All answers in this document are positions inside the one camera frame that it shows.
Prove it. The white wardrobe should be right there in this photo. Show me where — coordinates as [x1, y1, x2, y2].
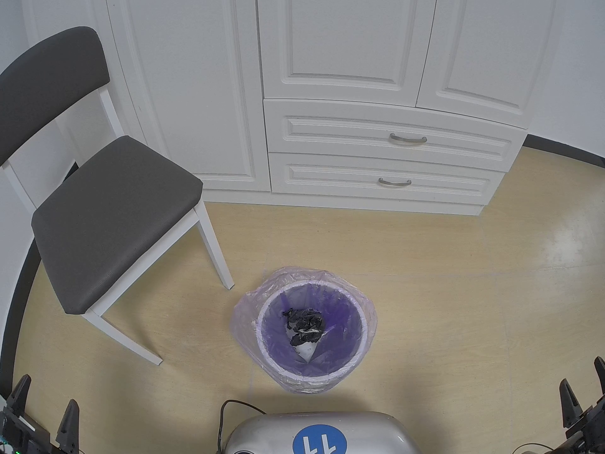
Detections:
[21, 0, 575, 216]

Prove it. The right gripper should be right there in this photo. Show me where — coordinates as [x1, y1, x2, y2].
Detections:
[560, 357, 605, 454]

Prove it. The white trash bin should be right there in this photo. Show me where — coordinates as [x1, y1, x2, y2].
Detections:
[255, 279, 369, 387]

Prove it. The white chair with grey cushions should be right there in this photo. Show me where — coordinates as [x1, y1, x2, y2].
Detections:
[0, 26, 234, 367]

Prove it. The black plastic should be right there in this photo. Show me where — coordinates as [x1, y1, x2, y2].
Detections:
[282, 307, 327, 346]

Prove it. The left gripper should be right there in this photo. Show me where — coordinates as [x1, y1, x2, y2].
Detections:
[0, 374, 80, 454]

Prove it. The black cable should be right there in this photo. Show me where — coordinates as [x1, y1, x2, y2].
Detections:
[216, 399, 268, 454]

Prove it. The purple plastic bag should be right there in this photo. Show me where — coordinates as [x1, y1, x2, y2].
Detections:
[230, 267, 380, 394]

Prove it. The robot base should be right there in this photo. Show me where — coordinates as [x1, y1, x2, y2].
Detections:
[224, 412, 421, 454]

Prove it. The white printed wrapper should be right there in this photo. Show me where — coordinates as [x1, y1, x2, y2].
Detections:
[286, 327, 322, 363]

